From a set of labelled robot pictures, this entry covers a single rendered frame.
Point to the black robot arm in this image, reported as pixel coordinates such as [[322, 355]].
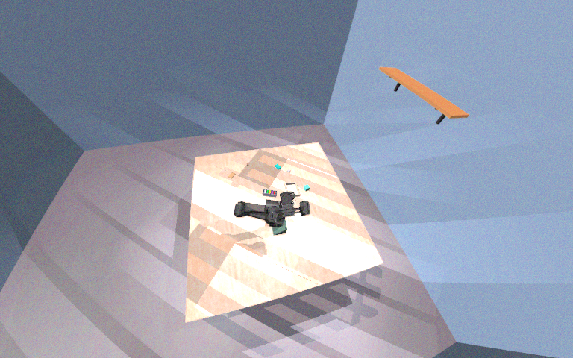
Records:
[[260, 212]]

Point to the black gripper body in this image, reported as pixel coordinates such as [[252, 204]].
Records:
[[288, 210]]

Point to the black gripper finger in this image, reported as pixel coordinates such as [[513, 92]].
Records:
[[303, 208], [277, 214]]

